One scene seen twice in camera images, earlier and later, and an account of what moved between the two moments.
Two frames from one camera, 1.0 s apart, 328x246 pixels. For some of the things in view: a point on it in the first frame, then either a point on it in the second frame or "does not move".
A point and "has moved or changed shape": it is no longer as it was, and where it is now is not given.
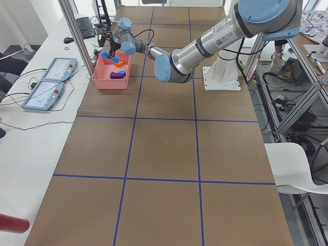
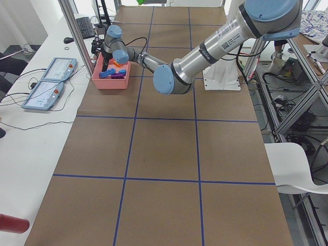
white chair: [290, 169] does not move
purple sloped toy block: [114, 75] does not move
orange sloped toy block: [119, 64] does not move
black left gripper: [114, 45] to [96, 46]
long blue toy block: [106, 55] has moved or changed shape
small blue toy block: [122, 72] does not move
